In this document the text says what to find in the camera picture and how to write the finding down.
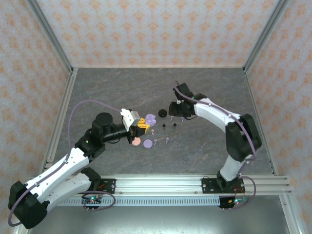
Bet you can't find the controller board with LED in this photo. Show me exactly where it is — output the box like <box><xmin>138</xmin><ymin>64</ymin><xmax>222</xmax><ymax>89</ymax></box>
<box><xmin>81</xmin><ymin>196</ymin><xmax>103</xmax><ymax>212</ymax></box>
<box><xmin>218</xmin><ymin>196</ymin><xmax>249</xmax><ymax>210</ymax></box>

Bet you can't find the grey metal sheet panel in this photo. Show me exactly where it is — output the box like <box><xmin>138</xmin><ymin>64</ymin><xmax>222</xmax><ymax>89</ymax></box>
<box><xmin>26</xmin><ymin>205</ymin><xmax>291</xmax><ymax>234</ymax></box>

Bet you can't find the aluminium table edge rail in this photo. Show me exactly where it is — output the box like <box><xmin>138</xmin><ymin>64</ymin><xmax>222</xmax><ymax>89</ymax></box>
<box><xmin>243</xmin><ymin>68</ymin><xmax>278</xmax><ymax>176</ymax></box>
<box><xmin>42</xmin><ymin>68</ymin><xmax>78</xmax><ymax>169</ymax></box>

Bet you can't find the wide aluminium mounting rail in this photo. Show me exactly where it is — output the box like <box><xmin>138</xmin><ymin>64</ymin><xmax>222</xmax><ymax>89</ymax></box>
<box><xmin>60</xmin><ymin>173</ymin><xmax>293</xmax><ymax>196</ymax></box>

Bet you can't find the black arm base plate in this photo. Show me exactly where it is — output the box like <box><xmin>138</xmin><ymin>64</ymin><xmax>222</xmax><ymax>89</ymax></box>
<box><xmin>96</xmin><ymin>178</ymin><xmax>117</xmax><ymax>195</ymax></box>
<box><xmin>201</xmin><ymin>177</ymin><xmax>242</xmax><ymax>195</ymax></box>

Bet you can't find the grey slotted cable duct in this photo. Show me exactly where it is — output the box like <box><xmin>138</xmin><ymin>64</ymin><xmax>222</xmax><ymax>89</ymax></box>
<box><xmin>57</xmin><ymin>196</ymin><xmax>221</xmax><ymax>207</ymax></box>

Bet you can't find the aluminium frame post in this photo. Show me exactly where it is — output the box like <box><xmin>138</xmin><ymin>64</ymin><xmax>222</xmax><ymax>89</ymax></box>
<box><xmin>25</xmin><ymin>0</ymin><xmax>75</xmax><ymax>75</ymax></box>
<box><xmin>243</xmin><ymin>0</ymin><xmax>293</xmax><ymax>74</ymax></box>

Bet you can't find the short aluminium frame rail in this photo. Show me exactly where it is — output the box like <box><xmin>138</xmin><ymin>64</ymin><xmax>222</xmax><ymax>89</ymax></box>
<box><xmin>279</xmin><ymin>195</ymin><xmax>302</xmax><ymax>234</ymax></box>
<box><xmin>13</xmin><ymin>223</ymin><xmax>31</xmax><ymax>234</ymax></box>

